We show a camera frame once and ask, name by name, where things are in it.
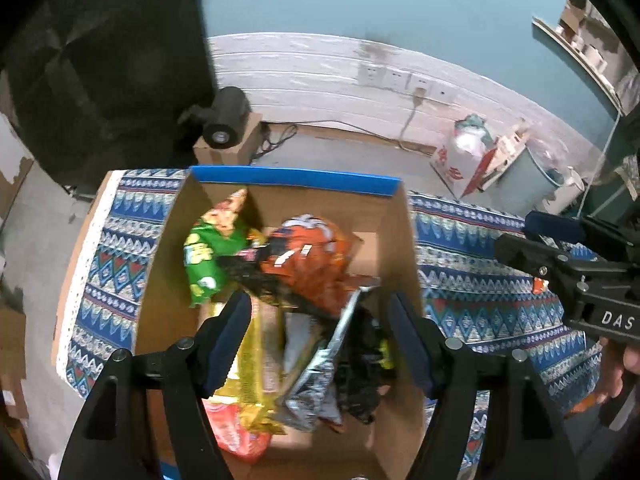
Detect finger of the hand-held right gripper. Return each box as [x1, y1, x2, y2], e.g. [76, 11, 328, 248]
[523, 211, 589, 244]
[493, 233, 571, 281]

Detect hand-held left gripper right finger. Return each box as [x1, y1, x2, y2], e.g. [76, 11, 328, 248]
[388, 291, 584, 480]

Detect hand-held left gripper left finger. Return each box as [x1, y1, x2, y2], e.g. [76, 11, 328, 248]
[70, 291, 253, 480]

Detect black snack packet yellow label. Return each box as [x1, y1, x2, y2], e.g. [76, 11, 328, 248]
[334, 304, 402, 424]

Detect green snack packet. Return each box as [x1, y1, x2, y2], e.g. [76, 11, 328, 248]
[182, 187, 267, 309]

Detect cardboard box with blue rim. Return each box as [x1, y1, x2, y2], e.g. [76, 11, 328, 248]
[132, 165, 427, 480]

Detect silver foil snack packet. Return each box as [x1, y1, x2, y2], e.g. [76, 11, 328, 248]
[282, 287, 374, 434]

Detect red snack packet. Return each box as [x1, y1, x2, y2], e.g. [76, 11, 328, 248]
[202, 399, 274, 469]

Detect orange and black snack packet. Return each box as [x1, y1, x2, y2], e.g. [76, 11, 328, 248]
[222, 213, 382, 319]

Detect person's right hand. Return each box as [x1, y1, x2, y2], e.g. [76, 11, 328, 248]
[594, 342, 636, 404]

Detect white plastic item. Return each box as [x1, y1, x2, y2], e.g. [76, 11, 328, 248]
[544, 167, 587, 207]

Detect grey-green bin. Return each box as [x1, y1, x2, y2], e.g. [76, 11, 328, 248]
[492, 147, 567, 217]

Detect blue patterned tablecloth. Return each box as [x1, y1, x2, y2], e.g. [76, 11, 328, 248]
[55, 167, 604, 472]

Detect white and red carton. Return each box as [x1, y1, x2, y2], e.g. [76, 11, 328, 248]
[429, 129, 495, 199]

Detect green plush item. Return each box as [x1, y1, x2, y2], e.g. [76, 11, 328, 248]
[452, 113, 497, 157]

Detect small cardboard box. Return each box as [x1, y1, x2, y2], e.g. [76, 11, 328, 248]
[192, 112, 264, 167]

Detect cardboard sheet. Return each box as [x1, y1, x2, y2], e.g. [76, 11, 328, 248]
[0, 300, 29, 422]

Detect dark panel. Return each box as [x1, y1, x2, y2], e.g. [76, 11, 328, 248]
[0, 0, 217, 197]

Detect wall shelf with boxes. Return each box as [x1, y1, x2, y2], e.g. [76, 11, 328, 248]
[532, 0, 640, 117]

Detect white wall sockets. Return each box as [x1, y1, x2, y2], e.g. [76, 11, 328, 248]
[357, 62, 459, 107]

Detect black power cable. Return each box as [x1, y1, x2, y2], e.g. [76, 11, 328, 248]
[249, 87, 427, 162]

